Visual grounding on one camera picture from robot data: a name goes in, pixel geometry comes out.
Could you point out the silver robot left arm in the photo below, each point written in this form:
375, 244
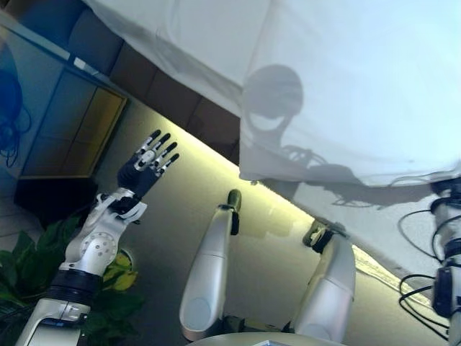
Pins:
90, 248

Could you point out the silver robot left leg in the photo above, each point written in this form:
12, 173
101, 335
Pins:
212, 252

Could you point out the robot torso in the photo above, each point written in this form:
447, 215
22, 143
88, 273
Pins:
252, 340

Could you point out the white duvet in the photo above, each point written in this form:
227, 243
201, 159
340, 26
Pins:
360, 72

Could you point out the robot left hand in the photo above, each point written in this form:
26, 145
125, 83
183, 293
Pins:
138, 176

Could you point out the white printed paper sheet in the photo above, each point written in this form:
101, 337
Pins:
371, 263

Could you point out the glass-topped wooden nightstand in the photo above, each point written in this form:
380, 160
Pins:
72, 137

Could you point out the brown upholstered bed frame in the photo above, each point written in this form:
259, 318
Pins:
162, 93

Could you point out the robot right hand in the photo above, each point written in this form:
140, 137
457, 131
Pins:
446, 188

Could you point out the silver robot right leg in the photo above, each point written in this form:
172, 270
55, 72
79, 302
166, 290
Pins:
331, 288

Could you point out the green leafy plant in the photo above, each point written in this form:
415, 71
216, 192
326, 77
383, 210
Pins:
25, 259

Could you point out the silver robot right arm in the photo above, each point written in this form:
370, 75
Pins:
448, 252

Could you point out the silver robot leg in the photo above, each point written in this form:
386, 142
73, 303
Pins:
212, 252
331, 288

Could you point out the white bed sheet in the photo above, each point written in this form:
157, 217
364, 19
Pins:
162, 43

